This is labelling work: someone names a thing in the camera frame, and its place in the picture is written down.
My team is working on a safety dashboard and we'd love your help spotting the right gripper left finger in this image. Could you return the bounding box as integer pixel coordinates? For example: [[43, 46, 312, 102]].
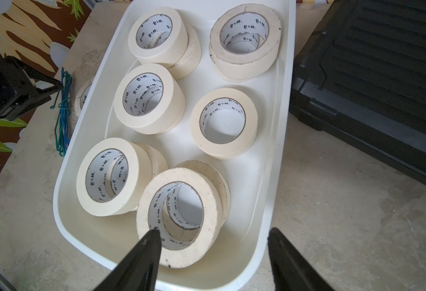
[[95, 228, 162, 291]]

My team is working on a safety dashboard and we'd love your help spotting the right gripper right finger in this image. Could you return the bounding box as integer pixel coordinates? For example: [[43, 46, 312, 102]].
[[268, 227, 334, 291]]

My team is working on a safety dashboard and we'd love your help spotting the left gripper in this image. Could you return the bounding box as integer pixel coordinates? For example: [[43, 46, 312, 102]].
[[0, 54, 63, 121]]

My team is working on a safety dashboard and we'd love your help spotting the masking tape roll three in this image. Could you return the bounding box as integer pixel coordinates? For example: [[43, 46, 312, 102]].
[[76, 138, 168, 217]]

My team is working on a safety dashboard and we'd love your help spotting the masking tape roll two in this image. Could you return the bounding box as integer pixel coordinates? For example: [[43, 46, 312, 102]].
[[114, 64, 186, 135]]

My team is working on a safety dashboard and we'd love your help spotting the white plastic storage box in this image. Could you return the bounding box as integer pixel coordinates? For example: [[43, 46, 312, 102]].
[[53, 1, 296, 291]]

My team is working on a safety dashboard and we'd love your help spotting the masking tape roll one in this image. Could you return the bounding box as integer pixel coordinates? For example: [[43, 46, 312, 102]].
[[128, 7, 202, 80]]

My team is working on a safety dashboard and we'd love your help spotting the masking tape roll six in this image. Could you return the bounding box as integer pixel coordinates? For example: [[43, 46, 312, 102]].
[[136, 160, 231, 269]]

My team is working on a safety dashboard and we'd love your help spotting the masking tape roll five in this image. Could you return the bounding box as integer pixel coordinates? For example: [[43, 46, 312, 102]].
[[190, 88, 258, 160]]

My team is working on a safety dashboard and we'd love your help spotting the masking tape roll four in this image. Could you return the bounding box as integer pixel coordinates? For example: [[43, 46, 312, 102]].
[[209, 3, 282, 82]]

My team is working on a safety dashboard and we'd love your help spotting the black plastic tool case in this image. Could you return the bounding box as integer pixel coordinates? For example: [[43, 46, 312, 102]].
[[289, 1, 426, 185]]

